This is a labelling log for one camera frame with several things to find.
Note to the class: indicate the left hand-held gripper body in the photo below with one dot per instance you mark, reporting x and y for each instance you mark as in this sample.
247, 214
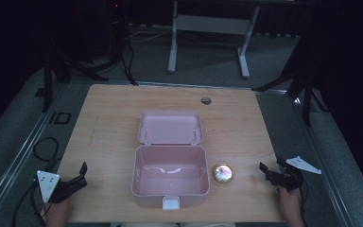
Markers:
48, 184

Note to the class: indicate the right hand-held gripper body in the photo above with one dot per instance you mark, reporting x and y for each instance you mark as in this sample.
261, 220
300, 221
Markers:
291, 178

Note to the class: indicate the round gold compact case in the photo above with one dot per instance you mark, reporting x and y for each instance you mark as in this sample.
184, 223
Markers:
223, 173

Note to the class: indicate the pink plastic storage box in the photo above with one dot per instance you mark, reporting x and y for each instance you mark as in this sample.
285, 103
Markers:
170, 160

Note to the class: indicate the person's right hand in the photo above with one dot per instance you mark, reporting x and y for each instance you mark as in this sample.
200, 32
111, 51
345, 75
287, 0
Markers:
290, 201

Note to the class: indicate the person's left hand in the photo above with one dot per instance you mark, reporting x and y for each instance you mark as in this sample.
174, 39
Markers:
58, 212

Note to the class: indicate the black tripod stand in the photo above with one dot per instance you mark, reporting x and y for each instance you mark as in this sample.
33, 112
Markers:
302, 82
61, 71

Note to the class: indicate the white metal desk frame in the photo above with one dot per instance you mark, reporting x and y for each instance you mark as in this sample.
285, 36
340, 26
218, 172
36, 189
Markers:
212, 25

